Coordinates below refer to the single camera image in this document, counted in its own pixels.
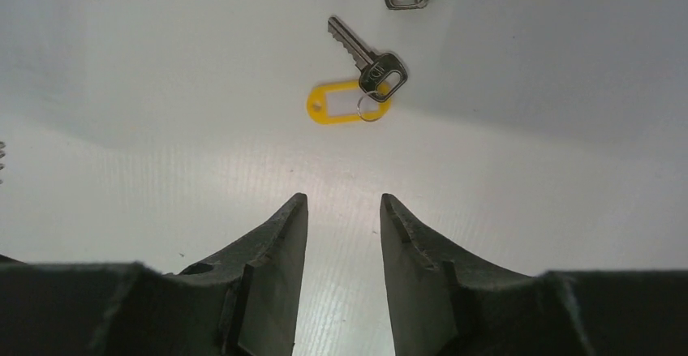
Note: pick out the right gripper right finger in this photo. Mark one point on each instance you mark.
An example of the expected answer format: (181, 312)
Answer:
(445, 300)

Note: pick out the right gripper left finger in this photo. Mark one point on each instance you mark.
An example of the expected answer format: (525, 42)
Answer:
(241, 300)

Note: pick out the key with yellow tag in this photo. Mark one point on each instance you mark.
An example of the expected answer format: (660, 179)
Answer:
(381, 75)

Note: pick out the large keyring with yellow grip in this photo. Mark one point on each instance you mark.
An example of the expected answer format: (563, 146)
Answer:
(2, 154)

